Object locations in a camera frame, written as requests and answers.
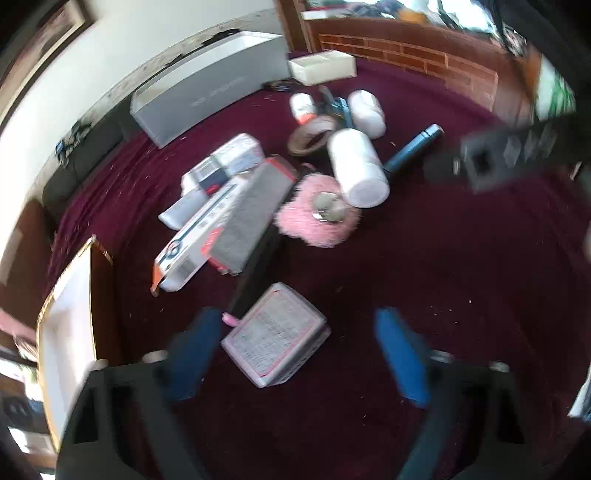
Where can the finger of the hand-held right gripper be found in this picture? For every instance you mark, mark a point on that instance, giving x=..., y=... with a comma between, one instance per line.
x=443, y=168

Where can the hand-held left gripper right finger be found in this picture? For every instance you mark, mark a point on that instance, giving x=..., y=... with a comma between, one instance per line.
x=401, y=360

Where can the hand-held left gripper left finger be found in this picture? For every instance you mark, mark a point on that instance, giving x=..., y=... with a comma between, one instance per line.
x=194, y=357

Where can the small box with pink edges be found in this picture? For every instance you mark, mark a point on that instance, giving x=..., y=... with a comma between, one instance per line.
x=274, y=332

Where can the large white roll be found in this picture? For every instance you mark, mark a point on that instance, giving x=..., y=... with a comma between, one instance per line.
x=358, y=164

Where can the black strip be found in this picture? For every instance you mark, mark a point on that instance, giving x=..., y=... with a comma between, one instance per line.
x=256, y=272

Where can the long white blue box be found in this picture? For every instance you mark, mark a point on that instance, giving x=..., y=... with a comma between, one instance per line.
x=198, y=240

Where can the white tray with gold rim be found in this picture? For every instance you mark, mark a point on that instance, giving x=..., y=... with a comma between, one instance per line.
x=69, y=341

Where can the brown tape roll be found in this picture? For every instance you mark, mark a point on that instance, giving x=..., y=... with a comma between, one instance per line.
x=309, y=138

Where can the grey box with red edges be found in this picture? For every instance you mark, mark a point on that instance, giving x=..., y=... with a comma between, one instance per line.
x=256, y=212

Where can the blue bottle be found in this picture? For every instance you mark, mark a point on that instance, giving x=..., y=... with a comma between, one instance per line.
x=413, y=147

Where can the white plastic jar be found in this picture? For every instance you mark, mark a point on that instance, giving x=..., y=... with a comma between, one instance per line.
x=368, y=113

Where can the blue tool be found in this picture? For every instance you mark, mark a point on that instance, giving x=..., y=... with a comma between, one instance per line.
x=337, y=108

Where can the long white tube box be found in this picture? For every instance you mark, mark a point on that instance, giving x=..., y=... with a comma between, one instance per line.
x=182, y=210

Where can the white bottle with red cap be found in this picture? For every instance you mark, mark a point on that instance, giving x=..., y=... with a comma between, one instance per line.
x=303, y=107

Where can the small white cardboard box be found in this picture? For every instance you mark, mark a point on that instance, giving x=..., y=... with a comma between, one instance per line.
x=323, y=67

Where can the white and blue medicine box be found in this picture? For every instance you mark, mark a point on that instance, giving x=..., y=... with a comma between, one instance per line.
x=240, y=152

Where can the brown cardboard box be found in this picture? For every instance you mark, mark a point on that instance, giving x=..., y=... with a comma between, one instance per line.
x=23, y=240

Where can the black sofa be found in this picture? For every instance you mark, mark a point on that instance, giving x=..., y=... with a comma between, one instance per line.
x=87, y=161

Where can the large grey white box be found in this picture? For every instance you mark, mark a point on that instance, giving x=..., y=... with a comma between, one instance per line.
x=217, y=83

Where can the picture frame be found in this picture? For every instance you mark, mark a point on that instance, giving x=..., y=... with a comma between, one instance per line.
x=37, y=37

